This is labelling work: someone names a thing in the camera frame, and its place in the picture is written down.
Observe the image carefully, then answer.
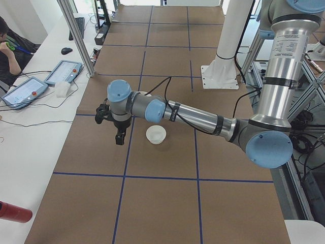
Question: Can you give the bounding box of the black box with label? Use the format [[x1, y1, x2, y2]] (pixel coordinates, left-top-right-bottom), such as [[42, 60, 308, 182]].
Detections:
[[94, 25, 109, 46]]

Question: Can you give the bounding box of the black computer mouse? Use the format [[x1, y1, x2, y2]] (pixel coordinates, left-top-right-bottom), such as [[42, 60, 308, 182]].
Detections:
[[61, 47, 73, 55]]

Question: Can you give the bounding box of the far blue teach pendant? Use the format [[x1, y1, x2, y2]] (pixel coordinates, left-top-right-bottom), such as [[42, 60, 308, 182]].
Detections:
[[44, 60, 83, 85]]

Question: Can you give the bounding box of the near blue teach pendant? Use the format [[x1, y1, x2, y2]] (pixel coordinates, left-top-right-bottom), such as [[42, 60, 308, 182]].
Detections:
[[1, 77, 48, 109]]

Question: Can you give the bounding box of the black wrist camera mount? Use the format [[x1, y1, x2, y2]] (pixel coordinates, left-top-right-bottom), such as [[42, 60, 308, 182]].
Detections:
[[95, 98, 114, 124]]

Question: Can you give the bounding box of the white bowl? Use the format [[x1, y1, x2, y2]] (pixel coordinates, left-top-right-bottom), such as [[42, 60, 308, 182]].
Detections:
[[146, 125, 167, 144]]

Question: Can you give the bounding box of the aluminium frame post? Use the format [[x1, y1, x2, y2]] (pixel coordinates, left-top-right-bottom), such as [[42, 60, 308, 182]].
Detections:
[[57, 0, 95, 77]]

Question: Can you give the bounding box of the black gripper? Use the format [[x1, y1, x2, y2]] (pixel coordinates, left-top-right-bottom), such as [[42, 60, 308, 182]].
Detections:
[[113, 118, 131, 145]]

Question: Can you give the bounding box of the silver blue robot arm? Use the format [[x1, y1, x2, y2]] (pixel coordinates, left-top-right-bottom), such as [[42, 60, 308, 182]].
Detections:
[[95, 1, 324, 168]]

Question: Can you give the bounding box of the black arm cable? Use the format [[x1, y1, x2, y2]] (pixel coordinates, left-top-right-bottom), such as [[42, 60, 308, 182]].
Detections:
[[146, 77, 229, 135]]

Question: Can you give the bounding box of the seated person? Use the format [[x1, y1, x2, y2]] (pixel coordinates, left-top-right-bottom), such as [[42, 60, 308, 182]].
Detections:
[[1, 18, 40, 86]]

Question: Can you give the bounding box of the black keyboard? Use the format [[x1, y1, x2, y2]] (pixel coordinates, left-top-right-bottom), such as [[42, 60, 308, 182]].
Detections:
[[75, 17, 85, 38]]

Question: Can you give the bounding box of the white foam block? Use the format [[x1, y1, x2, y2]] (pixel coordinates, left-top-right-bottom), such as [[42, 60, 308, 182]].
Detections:
[[54, 81, 71, 98]]

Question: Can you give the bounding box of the blue teach pendant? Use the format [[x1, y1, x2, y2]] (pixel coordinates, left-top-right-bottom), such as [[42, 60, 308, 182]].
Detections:
[[44, 60, 83, 85], [1, 77, 48, 109]]

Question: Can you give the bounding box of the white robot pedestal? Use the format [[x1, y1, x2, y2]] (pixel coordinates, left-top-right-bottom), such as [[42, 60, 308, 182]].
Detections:
[[201, 0, 255, 89]]

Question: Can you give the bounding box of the red cylinder bottle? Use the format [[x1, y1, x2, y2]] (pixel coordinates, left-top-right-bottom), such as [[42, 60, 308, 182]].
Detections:
[[1, 201, 33, 223]]

